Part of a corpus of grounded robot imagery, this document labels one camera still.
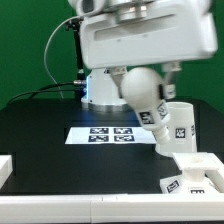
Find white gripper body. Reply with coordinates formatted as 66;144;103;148
80;0;218;69

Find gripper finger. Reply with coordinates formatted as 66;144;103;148
162;61;182;99
109;66;127;98

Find white lamp bulb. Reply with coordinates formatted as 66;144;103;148
121;67;170;144

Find white lamp base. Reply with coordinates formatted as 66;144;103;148
160;152;224;195

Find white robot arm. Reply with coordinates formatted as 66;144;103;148
68;0;217;111

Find white lamp shade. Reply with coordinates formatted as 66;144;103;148
155;102;197;157

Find paper sheet with markers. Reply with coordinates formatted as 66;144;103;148
65;127;156;144

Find black base cables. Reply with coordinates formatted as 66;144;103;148
5;79;88;108

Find black camera on stand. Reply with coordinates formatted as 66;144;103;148
65;19;86;100

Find grey camera cable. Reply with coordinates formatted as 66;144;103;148
43;15;83;100

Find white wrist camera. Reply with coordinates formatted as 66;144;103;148
76;0;107;15

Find white front rail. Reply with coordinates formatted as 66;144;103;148
0;194;224;224

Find white left corner bracket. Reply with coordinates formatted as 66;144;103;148
0;155;13;189

